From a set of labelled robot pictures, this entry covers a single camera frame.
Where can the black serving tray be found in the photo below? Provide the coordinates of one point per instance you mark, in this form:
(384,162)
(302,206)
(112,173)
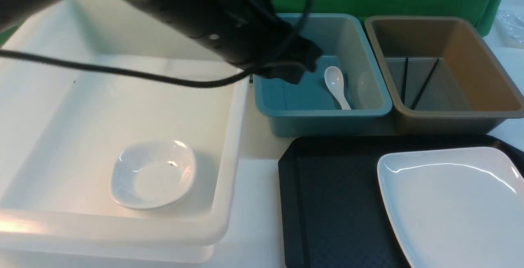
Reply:
(331,206)

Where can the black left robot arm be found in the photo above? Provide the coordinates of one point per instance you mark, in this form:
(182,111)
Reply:
(14,11)

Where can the white square bowl with speck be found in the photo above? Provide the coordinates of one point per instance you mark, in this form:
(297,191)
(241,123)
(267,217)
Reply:
(151,175)

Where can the white ceramic spoon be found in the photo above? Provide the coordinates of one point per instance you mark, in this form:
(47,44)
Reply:
(334,81)

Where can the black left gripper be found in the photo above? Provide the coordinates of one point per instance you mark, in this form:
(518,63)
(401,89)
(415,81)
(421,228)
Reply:
(246,34)

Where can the teal plastic bin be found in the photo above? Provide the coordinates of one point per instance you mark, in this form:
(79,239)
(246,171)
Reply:
(309,109)

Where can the brown plastic bin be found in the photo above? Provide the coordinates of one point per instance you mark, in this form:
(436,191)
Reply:
(469,93)

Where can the black chopstick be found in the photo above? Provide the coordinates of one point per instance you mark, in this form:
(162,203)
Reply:
(424,85)
(404,80)

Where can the clear plastic wrap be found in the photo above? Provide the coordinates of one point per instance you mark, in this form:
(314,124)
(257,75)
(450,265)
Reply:
(511,27)

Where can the large white square plate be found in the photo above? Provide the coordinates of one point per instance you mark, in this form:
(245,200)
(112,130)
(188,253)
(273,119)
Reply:
(455,208)

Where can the large white plastic tub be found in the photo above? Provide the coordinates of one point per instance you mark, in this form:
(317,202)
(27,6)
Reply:
(110,166)

